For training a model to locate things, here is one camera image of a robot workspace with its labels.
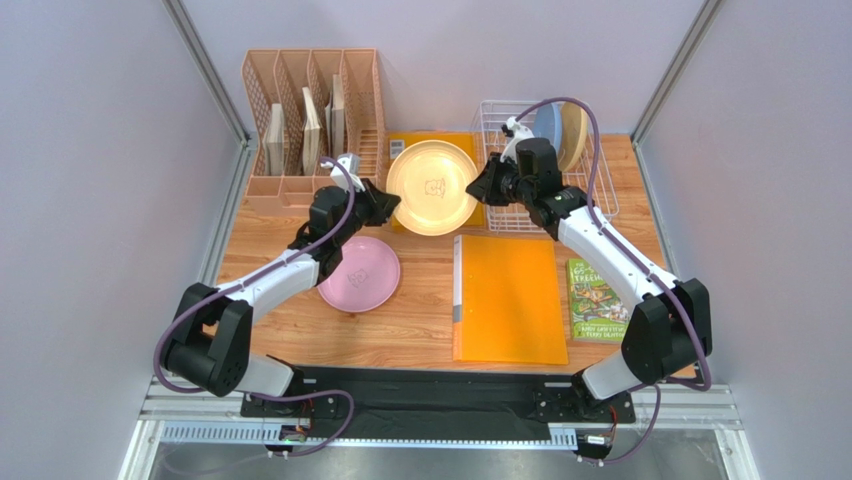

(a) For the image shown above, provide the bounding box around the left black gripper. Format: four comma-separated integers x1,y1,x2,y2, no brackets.
335,178,401,247

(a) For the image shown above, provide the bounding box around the yellow beige plate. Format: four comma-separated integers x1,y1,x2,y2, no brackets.
386,140,478,236

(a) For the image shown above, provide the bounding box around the pink plate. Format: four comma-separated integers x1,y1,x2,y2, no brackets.
318,236,401,313

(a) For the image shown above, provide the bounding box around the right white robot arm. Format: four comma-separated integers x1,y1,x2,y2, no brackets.
466,153,712,418

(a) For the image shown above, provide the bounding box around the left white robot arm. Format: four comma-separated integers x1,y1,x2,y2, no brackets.
153,181,401,398

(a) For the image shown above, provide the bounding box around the translucent orange document folder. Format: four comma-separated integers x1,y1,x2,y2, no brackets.
388,130,486,233

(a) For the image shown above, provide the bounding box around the blue grey plate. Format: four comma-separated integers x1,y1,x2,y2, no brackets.
531,102,563,157

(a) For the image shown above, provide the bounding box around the right beige book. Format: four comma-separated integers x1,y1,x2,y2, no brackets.
327,74,346,158

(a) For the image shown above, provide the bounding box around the beige book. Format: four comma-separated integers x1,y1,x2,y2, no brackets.
302,87,321,176
263,103,285,177
327,74,346,158

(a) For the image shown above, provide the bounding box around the middle beige book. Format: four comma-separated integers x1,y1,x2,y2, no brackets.
302,87,321,176

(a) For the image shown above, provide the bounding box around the tan wooden plate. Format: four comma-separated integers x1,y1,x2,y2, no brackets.
558,102,589,173

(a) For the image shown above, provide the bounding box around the pink plastic file organizer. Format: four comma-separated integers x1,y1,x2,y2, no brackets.
242,48,389,217

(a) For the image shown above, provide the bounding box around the left beige book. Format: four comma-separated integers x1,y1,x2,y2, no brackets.
263,103,285,177

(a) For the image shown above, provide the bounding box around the green treehouse book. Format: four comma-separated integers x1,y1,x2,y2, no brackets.
566,258,630,343

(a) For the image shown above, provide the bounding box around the black base mat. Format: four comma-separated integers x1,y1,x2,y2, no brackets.
176,362,704,442

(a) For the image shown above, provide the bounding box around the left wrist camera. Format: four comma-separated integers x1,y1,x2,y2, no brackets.
324,153,365,192

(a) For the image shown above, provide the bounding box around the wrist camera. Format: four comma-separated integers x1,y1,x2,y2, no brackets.
500,116,562,195
324,153,365,192

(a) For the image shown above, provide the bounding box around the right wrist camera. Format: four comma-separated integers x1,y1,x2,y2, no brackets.
500,116,562,195

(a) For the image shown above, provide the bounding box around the white wire dish rack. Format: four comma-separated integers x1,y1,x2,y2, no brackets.
473,100,620,221

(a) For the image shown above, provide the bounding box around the orange ring binder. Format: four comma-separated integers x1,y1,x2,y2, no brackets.
452,235,569,365

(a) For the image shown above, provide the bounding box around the left aluminium frame post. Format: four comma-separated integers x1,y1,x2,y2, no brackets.
162,0,253,148

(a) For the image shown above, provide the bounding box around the aluminium frame post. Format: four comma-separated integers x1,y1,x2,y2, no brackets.
630,0,725,147
162,0,253,148

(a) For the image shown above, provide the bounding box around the right aluminium frame post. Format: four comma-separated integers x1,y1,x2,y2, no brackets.
630,0,725,147

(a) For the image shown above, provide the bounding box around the aluminium front rail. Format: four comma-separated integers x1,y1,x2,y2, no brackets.
120,366,758,479

